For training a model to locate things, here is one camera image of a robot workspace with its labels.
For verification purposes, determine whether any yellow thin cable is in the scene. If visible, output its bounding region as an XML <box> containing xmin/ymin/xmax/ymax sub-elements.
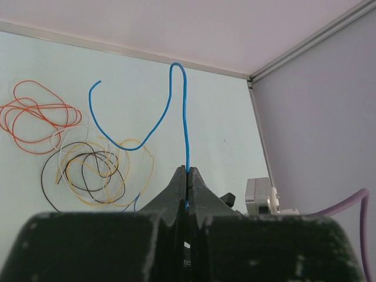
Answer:
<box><xmin>66</xmin><ymin>139</ymin><xmax>155</xmax><ymax>207</ymax></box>

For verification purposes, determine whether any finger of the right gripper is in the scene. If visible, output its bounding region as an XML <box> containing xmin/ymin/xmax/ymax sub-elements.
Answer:
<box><xmin>219</xmin><ymin>192</ymin><xmax>236</xmax><ymax>209</ymax></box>

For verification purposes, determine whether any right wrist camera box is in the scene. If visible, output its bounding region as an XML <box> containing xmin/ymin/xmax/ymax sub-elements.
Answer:
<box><xmin>245</xmin><ymin>177</ymin><xmax>300</xmax><ymax>216</ymax></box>

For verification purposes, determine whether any orange thin cable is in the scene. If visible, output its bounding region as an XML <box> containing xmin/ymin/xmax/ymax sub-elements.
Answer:
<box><xmin>0</xmin><ymin>80</ymin><xmax>83</xmax><ymax>154</ymax></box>

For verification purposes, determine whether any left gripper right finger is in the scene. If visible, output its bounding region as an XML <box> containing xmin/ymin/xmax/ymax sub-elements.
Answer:
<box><xmin>187</xmin><ymin>167</ymin><xmax>366</xmax><ymax>281</ymax></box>

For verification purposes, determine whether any aluminium side rail right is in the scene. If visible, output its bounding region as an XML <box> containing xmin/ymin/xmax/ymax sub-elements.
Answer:
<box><xmin>247</xmin><ymin>80</ymin><xmax>275</xmax><ymax>186</ymax></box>

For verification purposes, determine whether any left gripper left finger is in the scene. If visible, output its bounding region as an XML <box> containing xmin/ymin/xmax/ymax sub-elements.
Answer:
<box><xmin>1</xmin><ymin>167</ymin><xmax>187</xmax><ymax>281</ymax></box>

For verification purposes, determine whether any aluminium corner post right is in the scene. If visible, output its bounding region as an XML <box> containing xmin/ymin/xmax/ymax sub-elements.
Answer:
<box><xmin>248</xmin><ymin>1</ymin><xmax>375</xmax><ymax>83</ymax></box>

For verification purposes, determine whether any white thin cable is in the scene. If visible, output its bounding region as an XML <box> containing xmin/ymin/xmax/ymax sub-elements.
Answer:
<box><xmin>51</xmin><ymin>111</ymin><xmax>121</xmax><ymax>193</ymax></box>

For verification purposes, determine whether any blue thin cable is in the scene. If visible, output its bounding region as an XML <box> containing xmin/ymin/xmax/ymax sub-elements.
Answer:
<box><xmin>88</xmin><ymin>62</ymin><xmax>190</xmax><ymax>212</ymax></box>

